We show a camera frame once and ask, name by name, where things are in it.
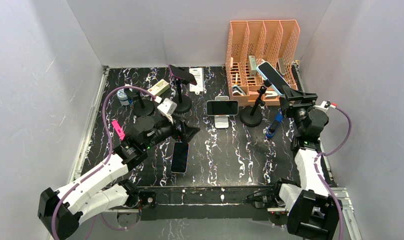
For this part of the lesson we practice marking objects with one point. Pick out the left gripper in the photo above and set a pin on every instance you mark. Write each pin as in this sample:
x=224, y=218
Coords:
x=187, y=132

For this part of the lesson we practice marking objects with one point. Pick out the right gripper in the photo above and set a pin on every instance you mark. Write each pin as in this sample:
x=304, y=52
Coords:
x=288, y=108

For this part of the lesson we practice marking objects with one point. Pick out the light blue phone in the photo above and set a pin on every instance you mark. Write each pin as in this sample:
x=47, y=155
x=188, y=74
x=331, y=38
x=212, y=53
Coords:
x=275, y=79

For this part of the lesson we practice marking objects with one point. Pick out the white-edged black smartphone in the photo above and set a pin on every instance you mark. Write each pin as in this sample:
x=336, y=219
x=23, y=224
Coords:
x=179, y=160

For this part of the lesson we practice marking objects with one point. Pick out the black round-base phone stand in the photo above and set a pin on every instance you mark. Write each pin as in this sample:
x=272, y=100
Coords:
x=141, y=107

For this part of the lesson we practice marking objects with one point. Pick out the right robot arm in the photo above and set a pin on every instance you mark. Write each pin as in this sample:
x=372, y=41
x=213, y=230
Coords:
x=306, y=149

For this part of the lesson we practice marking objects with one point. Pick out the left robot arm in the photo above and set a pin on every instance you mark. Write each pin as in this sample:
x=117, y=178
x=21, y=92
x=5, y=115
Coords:
x=63, y=210

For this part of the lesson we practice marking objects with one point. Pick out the silver desktop phone stand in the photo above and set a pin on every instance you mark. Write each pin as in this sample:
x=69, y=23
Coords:
x=221, y=121

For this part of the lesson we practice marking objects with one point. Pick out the white phone on silver stand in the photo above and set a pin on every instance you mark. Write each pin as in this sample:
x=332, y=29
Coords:
x=222, y=107

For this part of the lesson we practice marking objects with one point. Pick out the beige small box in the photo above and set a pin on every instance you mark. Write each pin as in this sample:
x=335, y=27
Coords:
x=159, y=88

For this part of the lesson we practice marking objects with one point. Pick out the white labelled package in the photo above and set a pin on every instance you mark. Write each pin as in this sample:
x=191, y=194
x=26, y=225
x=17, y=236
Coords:
x=198, y=73

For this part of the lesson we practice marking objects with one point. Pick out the orange file organizer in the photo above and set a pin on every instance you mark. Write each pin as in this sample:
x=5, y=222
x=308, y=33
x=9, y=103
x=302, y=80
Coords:
x=273, y=41

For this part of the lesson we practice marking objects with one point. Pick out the pink marker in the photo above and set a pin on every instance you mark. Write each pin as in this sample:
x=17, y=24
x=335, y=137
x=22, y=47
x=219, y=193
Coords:
x=118, y=129

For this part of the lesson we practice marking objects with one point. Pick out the blue white tape roll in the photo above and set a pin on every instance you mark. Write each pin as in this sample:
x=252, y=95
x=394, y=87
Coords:
x=123, y=97

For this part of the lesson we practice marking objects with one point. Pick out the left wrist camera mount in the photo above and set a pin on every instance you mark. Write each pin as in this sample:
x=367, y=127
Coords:
x=166, y=107

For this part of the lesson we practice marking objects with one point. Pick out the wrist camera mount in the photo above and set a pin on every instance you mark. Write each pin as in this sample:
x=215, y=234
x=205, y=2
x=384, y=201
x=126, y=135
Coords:
x=166, y=107
x=325, y=106

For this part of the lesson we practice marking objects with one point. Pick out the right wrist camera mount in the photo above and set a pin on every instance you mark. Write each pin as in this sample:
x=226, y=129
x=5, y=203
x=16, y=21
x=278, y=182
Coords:
x=325, y=106

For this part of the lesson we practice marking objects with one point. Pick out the black base frame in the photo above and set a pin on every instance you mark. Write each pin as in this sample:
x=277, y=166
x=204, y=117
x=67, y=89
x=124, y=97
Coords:
x=219, y=202

